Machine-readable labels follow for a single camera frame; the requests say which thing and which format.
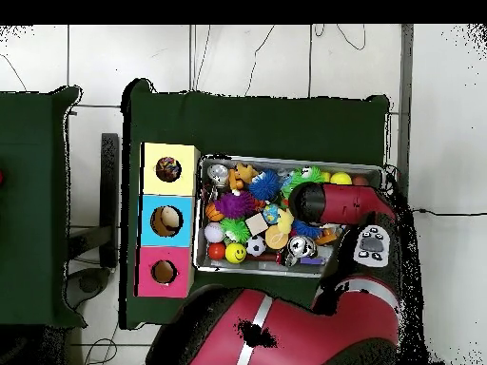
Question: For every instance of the blue puffer ball with eyes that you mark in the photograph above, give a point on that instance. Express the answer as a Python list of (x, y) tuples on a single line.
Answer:
[(264, 184)]

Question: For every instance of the black stand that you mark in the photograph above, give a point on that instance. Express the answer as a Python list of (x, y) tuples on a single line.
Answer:
[(109, 243)]

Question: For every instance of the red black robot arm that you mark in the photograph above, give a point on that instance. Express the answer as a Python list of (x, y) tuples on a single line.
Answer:
[(342, 203)]

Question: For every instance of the grey floor strip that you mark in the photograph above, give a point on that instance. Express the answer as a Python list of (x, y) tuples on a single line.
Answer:
[(406, 95)]

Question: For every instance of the yellow smiley ball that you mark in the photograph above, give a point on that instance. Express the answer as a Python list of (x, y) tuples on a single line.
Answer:
[(236, 253)]

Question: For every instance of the purple spiky monster toy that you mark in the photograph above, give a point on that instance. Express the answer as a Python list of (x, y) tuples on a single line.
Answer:
[(234, 205)]

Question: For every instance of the globe print ball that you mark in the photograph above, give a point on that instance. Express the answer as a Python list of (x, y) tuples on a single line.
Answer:
[(271, 213)]

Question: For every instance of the white baseball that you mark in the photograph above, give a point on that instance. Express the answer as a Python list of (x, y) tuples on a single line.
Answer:
[(214, 232)]

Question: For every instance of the wooden box with three holes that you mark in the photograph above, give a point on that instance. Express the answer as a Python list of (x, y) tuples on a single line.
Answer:
[(186, 186)]

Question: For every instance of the orange ball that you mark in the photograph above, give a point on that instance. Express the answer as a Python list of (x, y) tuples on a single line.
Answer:
[(217, 251)]

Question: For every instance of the metal mesh bin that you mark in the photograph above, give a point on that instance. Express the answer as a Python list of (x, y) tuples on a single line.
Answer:
[(247, 270)]

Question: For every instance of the dark green tablecloth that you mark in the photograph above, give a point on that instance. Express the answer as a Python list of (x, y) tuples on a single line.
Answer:
[(30, 209), (266, 129)]

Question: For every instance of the grey rounded stand base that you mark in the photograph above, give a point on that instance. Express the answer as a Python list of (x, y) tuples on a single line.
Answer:
[(89, 283)]

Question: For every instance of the plain blue puffer ball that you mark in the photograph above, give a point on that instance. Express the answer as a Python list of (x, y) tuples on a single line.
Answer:
[(304, 230)]

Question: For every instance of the green spiky puffer toy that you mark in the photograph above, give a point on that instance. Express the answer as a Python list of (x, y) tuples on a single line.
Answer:
[(300, 176)]

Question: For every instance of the yellow tennis ball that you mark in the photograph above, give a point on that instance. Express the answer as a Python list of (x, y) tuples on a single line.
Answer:
[(340, 178)]

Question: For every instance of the small soccer ball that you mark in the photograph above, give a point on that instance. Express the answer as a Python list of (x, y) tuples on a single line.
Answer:
[(255, 245)]

